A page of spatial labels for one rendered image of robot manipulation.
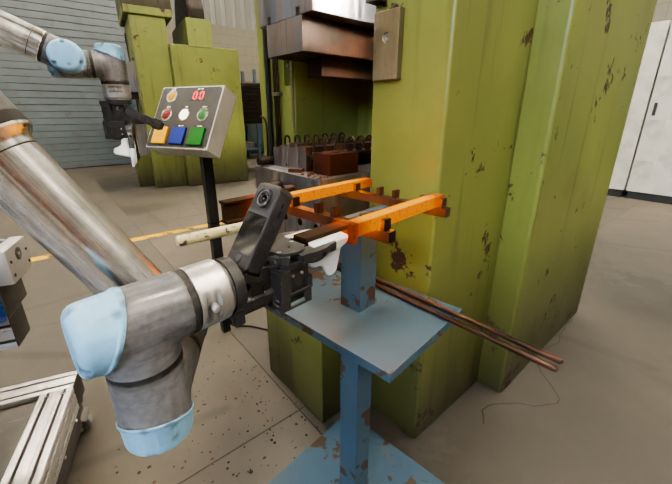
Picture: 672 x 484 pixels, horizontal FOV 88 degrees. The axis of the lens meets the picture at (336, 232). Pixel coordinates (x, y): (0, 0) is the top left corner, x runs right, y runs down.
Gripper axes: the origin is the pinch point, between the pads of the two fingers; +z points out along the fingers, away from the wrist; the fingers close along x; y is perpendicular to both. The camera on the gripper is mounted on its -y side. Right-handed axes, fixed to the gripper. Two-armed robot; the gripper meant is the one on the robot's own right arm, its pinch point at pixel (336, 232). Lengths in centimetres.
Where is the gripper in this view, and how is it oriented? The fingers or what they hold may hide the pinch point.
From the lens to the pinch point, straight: 55.5
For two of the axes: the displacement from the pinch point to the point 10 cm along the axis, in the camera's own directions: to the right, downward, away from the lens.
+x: 7.2, 2.2, -6.5
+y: 0.0, 9.5, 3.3
